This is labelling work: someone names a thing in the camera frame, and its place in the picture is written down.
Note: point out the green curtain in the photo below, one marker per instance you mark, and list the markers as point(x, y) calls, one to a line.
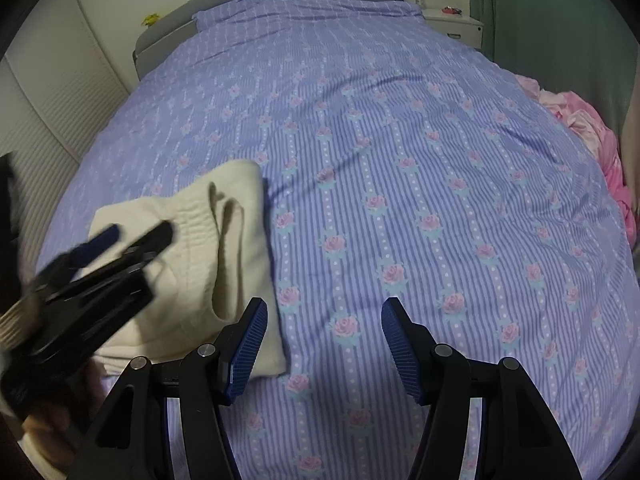
point(584, 46)

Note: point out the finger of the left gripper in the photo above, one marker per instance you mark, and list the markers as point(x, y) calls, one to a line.
point(146, 248)
point(85, 253)

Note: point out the cream fleece pants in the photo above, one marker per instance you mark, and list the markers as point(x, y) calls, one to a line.
point(217, 262)

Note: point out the white louvered wardrobe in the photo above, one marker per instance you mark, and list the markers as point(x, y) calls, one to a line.
point(58, 91)

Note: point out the purple floral striped duvet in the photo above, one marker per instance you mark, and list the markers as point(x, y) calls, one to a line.
point(397, 162)

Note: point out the person left hand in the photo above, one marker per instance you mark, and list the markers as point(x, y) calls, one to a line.
point(45, 440)

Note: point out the yellow plush toy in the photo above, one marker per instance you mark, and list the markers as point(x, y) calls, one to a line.
point(151, 19)

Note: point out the red object on nightstand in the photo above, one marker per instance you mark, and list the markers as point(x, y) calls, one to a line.
point(451, 10)

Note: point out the white bedside table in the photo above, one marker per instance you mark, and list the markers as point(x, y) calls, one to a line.
point(462, 28)

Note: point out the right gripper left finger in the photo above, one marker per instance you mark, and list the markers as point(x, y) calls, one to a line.
point(129, 438)

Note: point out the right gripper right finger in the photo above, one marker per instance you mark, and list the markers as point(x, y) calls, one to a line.
point(519, 436)

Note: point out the pink blanket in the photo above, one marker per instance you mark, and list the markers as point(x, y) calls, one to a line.
point(582, 119)

